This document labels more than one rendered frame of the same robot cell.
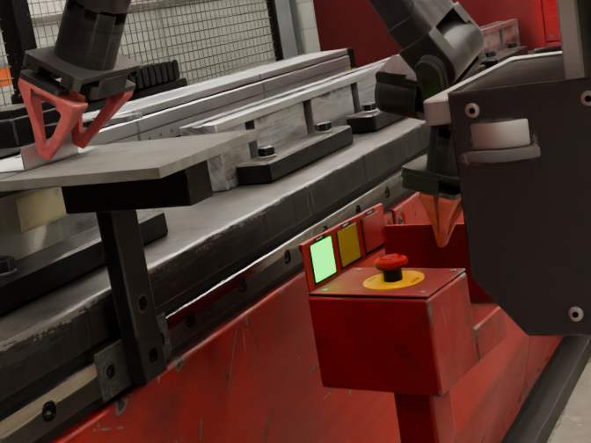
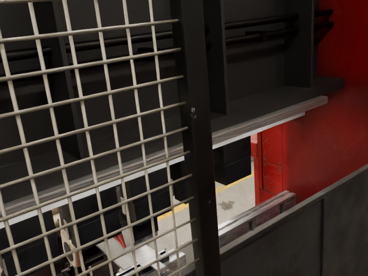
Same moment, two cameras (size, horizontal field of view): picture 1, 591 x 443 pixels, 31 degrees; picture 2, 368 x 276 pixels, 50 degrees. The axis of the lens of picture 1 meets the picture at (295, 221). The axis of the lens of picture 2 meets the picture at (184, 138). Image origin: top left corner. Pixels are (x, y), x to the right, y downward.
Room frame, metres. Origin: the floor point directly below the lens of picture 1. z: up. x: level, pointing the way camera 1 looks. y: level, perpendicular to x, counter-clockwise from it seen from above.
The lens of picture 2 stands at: (2.07, 0.97, 1.84)
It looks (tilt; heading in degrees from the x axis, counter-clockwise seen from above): 18 degrees down; 206
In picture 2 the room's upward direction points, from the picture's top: 5 degrees counter-clockwise
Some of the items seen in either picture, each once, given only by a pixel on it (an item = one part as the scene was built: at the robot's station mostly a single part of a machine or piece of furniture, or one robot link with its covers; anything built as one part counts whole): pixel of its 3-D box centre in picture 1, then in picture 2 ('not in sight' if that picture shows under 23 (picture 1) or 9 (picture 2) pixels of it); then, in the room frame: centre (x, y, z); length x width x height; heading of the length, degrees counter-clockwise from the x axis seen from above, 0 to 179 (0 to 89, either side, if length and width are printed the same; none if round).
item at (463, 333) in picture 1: (407, 292); not in sight; (1.23, -0.12, 0.75); 0.20 x 0.16 x 0.18; 145
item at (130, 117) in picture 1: (55, 119); not in sight; (1.44, 0.30, 1.01); 0.26 x 0.12 x 0.05; 62
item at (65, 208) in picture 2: not in sight; (91, 213); (1.23, 0.23, 1.26); 0.15 x 0.09 x 0.17; 152
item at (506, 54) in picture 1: (503, 59); not in sight; (2.65, -0.58, 0.89); 0.30 x 0.05 x 0.03; 152
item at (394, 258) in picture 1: (392, 271); not in sight; (1.19, -0.10, 0.79); 0.04 x 0.04 x 0.04
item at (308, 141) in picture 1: (298, 153); not in sight; (1.58, -0.02, 0.89); 0.30 x 0.05 x 0.03; 152
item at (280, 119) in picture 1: (406, 77); not in sight; (2.19, -0.28, 0.92); 1.67 x 0.06 x 0.10; 152
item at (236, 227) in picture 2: not in sight; (254, 220); (0.59, 0.57, 0.92); 0.50 x 0.06 x 0.10; 152
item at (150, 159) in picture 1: (97, 163); (127, 244); (1.01, 0.18, 1.00); 0.26 x 0.18 x 0.01; 62
